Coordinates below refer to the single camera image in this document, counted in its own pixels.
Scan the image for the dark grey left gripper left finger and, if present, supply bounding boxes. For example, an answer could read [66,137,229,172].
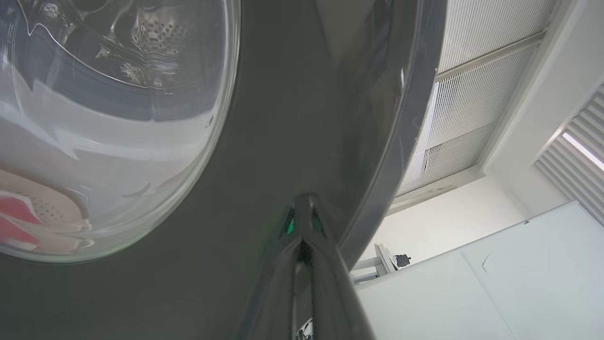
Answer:
[236,194,308,340]

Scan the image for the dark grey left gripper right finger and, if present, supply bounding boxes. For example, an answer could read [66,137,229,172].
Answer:
[306,194,377,340]

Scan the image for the washer door glass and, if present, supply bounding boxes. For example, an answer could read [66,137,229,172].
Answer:
[0,0,448,340]

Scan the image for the white front-load washing machine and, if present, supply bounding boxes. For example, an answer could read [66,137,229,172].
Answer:
[0,0,236,255]

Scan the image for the white metal rack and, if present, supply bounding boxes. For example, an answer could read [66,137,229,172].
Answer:
[352,243,399,284]

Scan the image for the white partition panel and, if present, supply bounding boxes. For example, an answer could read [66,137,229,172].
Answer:
[460,201,604,340]
[356,250,515,340]

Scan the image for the white window blinds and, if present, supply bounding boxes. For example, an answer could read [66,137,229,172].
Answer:
[396,42,541,196]
[436,0,555,74]

